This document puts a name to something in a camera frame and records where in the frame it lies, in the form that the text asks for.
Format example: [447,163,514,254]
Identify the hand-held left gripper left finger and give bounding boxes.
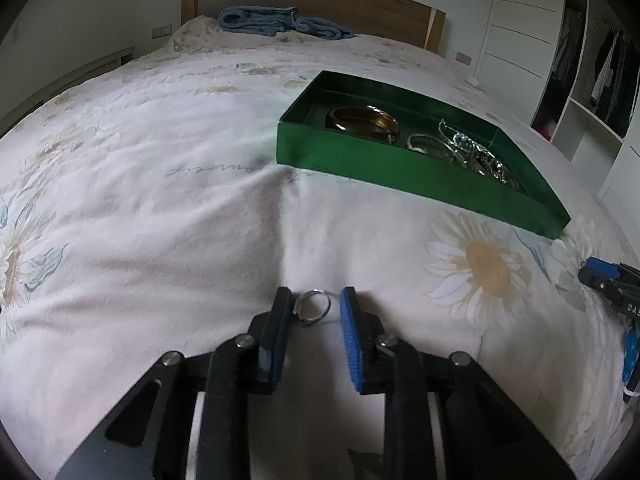
[55,286,296,480]

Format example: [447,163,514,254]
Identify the green jewelry box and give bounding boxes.
[276,70,572,240]

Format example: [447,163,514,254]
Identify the silver bangle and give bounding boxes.
[406,132,453,162]

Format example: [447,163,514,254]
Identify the floral bedspread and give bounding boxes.
[0,14,636,480]

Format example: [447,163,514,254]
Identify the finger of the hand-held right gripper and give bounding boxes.
[579,256,623,293]

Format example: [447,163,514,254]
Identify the silver chain bracelet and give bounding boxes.
[462,147,521,190]

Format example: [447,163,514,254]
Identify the white drawer cabinet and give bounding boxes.
[597,135,640,261]

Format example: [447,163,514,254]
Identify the amber bangle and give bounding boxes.
[325,105,401,143]

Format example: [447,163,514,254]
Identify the silver ring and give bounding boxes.
[292,288,332,326]

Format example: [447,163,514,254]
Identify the white open shelf unit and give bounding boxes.
[530,0,640,171]

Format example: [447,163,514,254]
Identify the beige bedside shelf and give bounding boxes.
[0,46,136,136]

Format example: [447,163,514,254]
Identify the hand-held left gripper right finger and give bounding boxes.
[339,286,578,480]

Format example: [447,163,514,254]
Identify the hanging clothes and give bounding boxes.
[590,25,637,136]

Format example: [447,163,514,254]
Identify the blue towel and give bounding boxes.
[218,5,355,41]

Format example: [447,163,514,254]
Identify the wooden headboard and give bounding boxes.
[181,0,446,56]

